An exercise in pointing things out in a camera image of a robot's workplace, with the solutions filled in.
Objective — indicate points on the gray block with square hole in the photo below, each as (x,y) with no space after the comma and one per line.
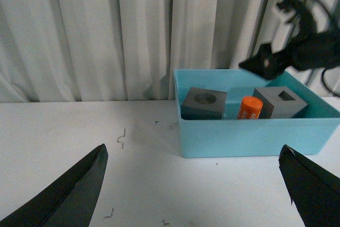
(279,102)

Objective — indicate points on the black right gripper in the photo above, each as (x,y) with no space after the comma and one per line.
(309,49)

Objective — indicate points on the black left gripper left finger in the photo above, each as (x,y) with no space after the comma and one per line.
(70,200)

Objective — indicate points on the orange cylinder part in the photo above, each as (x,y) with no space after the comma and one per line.
(250,108)

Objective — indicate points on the white pleated curtain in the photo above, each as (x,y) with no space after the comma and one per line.
(103,50)

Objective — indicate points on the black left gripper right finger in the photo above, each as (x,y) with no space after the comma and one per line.
(313,190)

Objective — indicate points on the gray block with round hole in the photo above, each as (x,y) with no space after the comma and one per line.
(203,104)

